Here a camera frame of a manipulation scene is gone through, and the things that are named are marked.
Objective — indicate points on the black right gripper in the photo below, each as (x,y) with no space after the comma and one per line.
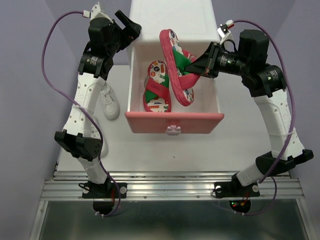
(206,65)

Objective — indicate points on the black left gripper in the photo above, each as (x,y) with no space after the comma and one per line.
(132,31)

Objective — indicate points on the red patterned sandal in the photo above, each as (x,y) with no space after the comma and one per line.
(177,59)
(156,96)

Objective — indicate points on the pink drawer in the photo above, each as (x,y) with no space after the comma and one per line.
(201,117)

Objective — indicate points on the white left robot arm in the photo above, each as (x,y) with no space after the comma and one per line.
(75,137)

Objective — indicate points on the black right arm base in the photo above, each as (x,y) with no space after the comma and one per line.
(229,189)

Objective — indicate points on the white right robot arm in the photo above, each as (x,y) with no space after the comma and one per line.
(268,88)

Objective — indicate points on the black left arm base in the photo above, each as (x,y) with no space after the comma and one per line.
(107,190)

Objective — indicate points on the white sneaker far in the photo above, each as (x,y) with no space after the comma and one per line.
(109,102)

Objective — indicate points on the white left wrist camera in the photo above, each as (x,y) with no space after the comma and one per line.
(96,12)

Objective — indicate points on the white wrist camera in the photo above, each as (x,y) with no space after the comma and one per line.
(96,12)
(224,31)

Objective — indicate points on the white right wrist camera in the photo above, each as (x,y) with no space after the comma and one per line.
(224,31)

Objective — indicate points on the white shoe cabinet frame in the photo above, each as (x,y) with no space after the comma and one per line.
(192,20)

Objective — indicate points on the aluminium mounting rail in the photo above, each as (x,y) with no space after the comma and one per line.
(167,185)

